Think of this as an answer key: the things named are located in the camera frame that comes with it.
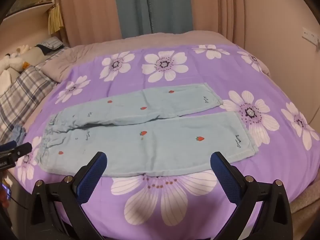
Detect teal curtain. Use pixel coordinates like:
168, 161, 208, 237
114, 0, 195, 38

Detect white wall socket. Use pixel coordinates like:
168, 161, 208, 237
302, 27, 319, 45

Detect purple floral blanket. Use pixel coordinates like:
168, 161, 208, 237
14, 44, 317, 239

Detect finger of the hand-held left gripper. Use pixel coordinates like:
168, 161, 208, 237
12, 142, 33, 161
0, 141, 17, 153

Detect light blue strawberry pants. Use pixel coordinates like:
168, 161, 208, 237
35, 82, 259, 178

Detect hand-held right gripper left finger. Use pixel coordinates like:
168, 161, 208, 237
30, 151, 108, 240

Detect striped pillow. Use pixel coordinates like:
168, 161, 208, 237
35, 36, 67, 55

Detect folded blue cloth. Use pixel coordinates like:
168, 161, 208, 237
10, 125, 27, 145

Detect plaid pillow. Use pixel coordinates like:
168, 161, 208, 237
0, 65, 58, 143

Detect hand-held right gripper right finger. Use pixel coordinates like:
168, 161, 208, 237
210, 151, 293, 240

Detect black and white plush toy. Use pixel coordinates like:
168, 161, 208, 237
21, 45, 50, 69

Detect beige bed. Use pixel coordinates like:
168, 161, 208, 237
0, 30, 320, 215

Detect beige pillow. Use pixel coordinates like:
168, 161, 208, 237
37, 46, 83, 83

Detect white shelf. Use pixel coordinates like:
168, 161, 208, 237
0, 0, 59, 38

